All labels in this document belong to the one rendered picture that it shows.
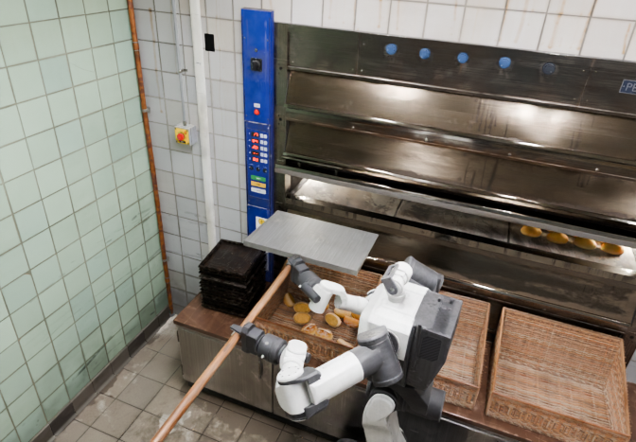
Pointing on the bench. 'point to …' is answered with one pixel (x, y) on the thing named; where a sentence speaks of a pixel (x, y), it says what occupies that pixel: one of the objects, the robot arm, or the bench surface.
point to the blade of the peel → (313, 241)
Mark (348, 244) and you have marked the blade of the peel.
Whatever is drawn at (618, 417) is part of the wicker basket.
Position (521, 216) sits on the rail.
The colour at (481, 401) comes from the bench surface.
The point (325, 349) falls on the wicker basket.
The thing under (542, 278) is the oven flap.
